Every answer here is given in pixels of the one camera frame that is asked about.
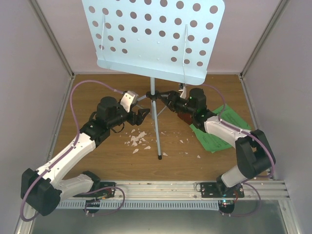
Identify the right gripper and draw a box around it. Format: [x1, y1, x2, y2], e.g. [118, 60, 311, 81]
[158, 91, 195, 116]

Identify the wooden metronome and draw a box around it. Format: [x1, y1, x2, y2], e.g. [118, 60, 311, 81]
[177, 113, 193, 125]

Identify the light blue music stand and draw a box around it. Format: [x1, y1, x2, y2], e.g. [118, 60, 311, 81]
[80, 0, 226, 160]

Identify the green sheet music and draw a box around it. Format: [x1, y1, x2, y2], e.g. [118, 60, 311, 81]
[190, 124, 232, 153]
[221, 104, 252, 130]

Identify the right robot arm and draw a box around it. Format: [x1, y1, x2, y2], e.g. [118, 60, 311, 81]
[156, 88, 276, 197]

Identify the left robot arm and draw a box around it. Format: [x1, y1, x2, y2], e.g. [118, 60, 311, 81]
[20, 93, 150, 221]

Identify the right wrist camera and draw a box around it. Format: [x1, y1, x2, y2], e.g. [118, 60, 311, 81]
[178, 83, 187, 99]

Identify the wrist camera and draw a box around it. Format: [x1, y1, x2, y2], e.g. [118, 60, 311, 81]
[178, 83, 187, 99]
[120, 91, 138, 113]

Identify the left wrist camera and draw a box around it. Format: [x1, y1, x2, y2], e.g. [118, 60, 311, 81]
[120, 91, 138, 113]

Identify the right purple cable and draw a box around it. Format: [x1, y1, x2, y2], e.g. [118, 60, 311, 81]
[202, 84, 276, 183]

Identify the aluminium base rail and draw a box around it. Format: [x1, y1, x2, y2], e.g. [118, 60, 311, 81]
[115, 180, 290, 200]

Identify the grey slotted cable duct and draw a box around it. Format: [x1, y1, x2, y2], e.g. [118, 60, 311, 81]
[57, 199, 219, 211]

